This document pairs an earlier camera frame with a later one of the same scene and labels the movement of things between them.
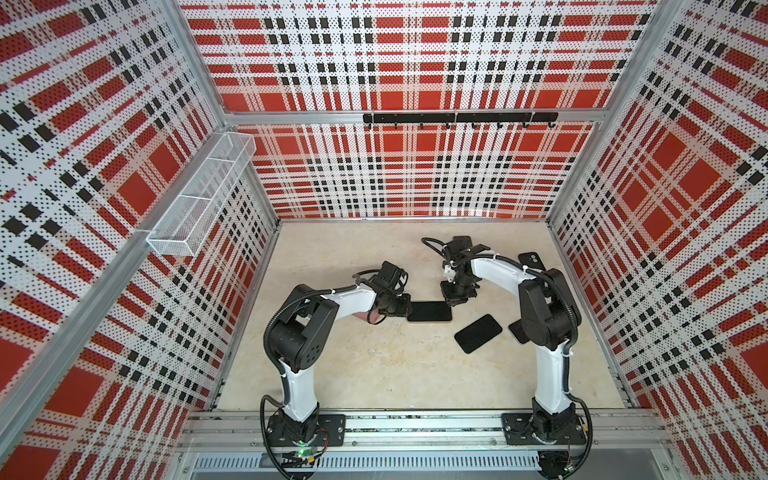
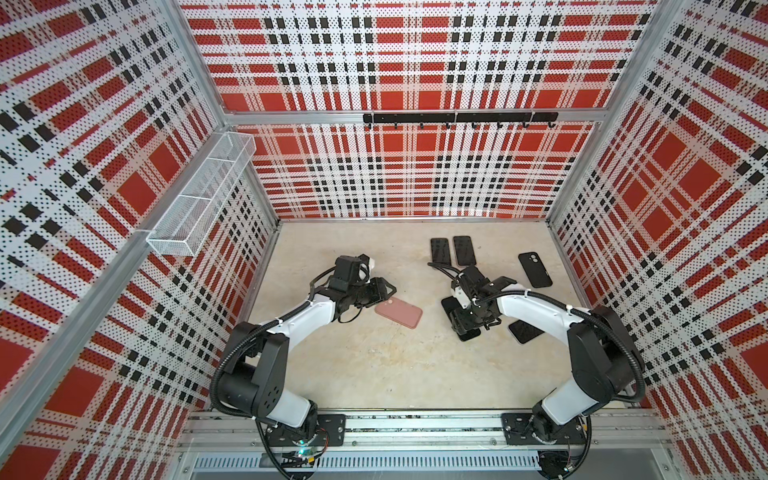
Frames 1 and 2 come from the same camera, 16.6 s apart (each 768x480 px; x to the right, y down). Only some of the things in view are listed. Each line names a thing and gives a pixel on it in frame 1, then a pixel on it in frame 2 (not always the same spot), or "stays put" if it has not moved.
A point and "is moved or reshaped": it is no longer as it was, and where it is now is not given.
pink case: (371, 316) is moved or reshaped
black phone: (430, 311) → (440, 251)
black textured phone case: (517, 328) stays put
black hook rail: (461, 117) stays put
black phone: (478, 333) is moved or reshaped
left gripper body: (396, 305) → (362, 293)
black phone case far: (532, 260) stays put
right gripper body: (459, 290) → (471, 318)
